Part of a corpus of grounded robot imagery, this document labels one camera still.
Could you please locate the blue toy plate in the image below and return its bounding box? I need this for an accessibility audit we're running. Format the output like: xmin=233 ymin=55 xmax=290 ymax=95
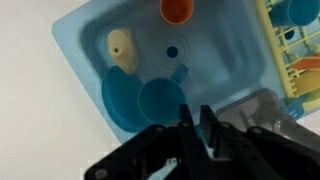
xmin=101 ymin=65 xmax=148 ymax=133

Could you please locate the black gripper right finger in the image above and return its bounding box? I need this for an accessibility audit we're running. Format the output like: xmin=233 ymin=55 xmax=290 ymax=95
xmin=199 ymin=104 xmax=320 ymax=180

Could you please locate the blue toy utensil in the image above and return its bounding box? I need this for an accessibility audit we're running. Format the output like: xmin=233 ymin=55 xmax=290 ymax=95
xmin=284 ymin=99 xmax=306 ymax=120

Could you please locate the grey toy faucet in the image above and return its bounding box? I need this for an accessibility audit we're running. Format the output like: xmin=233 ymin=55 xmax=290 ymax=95
xmin=214 ymin=88 xmax=320 ymax=151

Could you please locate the small orange toy cup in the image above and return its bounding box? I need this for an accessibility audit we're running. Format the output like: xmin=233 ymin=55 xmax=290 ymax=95
xmin=159 ymin=0 xmax=195 ymax=26

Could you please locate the cream toy soap bottle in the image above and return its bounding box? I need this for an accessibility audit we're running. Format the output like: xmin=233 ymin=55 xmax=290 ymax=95
xmin=106 ymin=28 xmax=140 ymax=75

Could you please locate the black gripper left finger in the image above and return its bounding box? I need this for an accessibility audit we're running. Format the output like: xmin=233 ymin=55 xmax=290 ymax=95
xmin=84 ymin=104 xmax=214 ymax=180

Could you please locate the yellow toy dish rack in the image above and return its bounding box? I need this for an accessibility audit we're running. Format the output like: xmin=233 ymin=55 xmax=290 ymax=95
xmin=254 ymin=0 xmax=320 ymax=113

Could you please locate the orange toy plate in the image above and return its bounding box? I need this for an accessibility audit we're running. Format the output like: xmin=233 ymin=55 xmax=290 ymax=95
xmin=289 ymin=55 xmax=320 ymax=72

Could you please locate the small blue toy cup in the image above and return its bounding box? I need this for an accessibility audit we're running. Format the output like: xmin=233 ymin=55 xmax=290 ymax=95
xmin=268 ymin=0 xmax=320 ymax=28

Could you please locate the light blue toy sink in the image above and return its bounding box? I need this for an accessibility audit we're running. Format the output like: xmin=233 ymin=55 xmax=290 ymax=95
xmin=51 ymin=0 xmax=320 ymax=144

